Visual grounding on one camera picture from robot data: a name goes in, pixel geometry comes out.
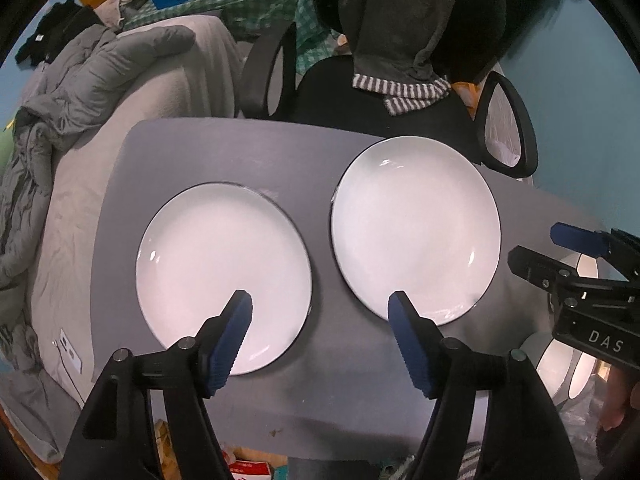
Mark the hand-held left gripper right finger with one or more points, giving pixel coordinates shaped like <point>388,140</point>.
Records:
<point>410,345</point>

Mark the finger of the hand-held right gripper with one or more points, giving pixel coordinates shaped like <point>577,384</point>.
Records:
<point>575,237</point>
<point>537,265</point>

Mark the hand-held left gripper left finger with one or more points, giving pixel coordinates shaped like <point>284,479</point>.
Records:
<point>230,345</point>

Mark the patterned bowl with black rim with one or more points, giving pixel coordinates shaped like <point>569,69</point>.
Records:
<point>555,365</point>

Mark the white plate with black rim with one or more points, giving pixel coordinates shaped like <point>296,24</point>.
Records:
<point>415,225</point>
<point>220,270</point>

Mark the person's right hand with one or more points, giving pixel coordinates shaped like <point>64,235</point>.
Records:
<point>620,395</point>

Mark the red box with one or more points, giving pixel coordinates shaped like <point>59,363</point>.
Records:
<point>247,467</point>

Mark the orange bag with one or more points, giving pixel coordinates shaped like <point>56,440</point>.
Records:
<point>465,95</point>

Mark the grey white striped cloth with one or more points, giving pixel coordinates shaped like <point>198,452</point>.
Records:
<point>400,95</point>

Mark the black office chair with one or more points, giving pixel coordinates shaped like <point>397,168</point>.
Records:
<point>330,90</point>

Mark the dark grey towel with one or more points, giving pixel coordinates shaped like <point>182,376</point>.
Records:
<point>400,10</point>

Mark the grey jacket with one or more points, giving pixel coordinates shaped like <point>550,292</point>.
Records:
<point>65,110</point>

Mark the green checkered tablecloth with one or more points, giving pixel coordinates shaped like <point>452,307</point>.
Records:
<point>250,5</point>

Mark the light grey garment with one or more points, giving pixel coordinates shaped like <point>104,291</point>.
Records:
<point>122,2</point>

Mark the black clothing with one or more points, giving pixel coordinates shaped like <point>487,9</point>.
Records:
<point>55,30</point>

